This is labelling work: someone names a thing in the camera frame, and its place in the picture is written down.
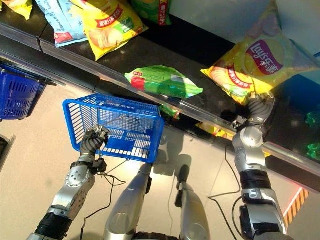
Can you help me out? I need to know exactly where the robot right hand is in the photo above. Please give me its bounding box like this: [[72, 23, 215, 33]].
[[246, 91, 277, 124]]

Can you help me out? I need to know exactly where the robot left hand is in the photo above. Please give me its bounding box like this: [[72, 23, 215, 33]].
[[77, 125, 111, 163]]

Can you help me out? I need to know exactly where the blue plastic shopping basket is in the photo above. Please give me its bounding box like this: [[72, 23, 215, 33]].
[[62, 92, 166, 165]]

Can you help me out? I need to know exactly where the yellow Lay's chips bag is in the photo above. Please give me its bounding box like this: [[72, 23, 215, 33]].
[[200, 0, 320, 106]]

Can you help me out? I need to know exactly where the dark blue shopping basket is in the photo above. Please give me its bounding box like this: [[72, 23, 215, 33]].
[[0, 62, 58, 121]]

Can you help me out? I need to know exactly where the shiny green snack bag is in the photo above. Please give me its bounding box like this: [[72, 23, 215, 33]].
[[305, 141, 320, 161], [304, 110, 320, 127]]

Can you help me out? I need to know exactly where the grey bin edge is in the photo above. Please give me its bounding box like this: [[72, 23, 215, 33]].
[[0, 134, 17, 174]]

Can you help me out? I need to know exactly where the black shop shelf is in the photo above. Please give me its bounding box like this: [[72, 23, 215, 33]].
[[0, 0, 320, 192]]

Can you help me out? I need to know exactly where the orange black hazard tape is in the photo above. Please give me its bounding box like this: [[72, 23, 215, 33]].
[[282, 187, 311, 227]]

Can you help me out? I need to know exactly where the yellow chips bag, green label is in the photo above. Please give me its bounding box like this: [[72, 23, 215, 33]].
[[69, 0, 150, 62]]

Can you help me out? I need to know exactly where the robot right leg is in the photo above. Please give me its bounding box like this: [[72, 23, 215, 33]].
[[174, 164, 211, 240]]

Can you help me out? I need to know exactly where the light blue chips bag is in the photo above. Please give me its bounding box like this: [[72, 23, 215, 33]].
[[34, 0, 89, 49]]

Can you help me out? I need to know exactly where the green chips bag, red stripe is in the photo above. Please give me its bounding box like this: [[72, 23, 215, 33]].
[[129, 0, 173, 26]]

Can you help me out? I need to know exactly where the small yellow snack bag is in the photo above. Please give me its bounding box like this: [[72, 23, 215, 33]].
[[0, 0, 34, 21]]

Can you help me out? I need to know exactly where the black cable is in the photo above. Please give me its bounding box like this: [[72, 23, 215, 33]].
[[208, 144, 244, 240], [79, 172, 127, 240]]

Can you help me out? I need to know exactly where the thin grey cable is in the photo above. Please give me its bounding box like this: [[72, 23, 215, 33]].
[[166, 174, 176, 227]]

